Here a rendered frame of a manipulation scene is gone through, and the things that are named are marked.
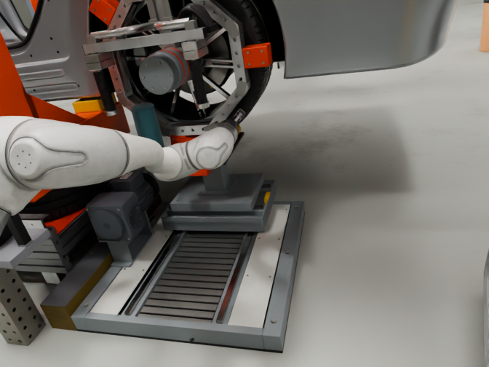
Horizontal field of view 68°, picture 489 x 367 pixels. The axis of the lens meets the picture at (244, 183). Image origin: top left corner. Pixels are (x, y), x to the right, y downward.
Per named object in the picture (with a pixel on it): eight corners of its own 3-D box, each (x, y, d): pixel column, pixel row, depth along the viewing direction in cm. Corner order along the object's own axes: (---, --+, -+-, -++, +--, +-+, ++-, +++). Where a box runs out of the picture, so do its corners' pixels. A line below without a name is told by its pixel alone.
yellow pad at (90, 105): (117, 102, 175) (114, 92, 173) (101, 111, 163) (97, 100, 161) (92, 104, 179) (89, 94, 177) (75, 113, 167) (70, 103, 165)
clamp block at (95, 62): (116, 64, 126) (111, 48, 123) (102, 70, 118) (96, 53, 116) (103, 65, 127) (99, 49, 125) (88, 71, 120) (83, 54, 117)
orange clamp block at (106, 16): (126, 8, 136) (106, -9, 135) (116, 9, 129) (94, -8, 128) (118, 24, 140) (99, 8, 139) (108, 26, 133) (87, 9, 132)
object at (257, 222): (276, 194, 196) (274, 177, 191) (264, 234, 165) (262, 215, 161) (191, 194, 209) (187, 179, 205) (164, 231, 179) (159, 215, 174)
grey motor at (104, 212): (180, 217, 189) (164, 155, 173) (143, 273, 154) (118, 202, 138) (149, 217, 194) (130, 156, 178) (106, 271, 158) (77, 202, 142)
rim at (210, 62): (270, 93, 164) (236, -31, 143) (260, 108, 144) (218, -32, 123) (173, 117, 181) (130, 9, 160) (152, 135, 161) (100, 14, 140)
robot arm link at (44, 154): (128, 121, 70) (75, 120, 75) (44, 116, 53) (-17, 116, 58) (129, 188, 71) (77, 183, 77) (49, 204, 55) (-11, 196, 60)
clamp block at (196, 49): (209, 53, 117) (205, 36, 114) (199, 58, 109) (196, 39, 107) (194, 54, 118) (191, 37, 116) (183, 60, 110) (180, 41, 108)
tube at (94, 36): (161, 30, 130) (154, -3, 125) (136, 38, 114) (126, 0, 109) (118, 36, 135) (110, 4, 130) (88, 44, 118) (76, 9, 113)
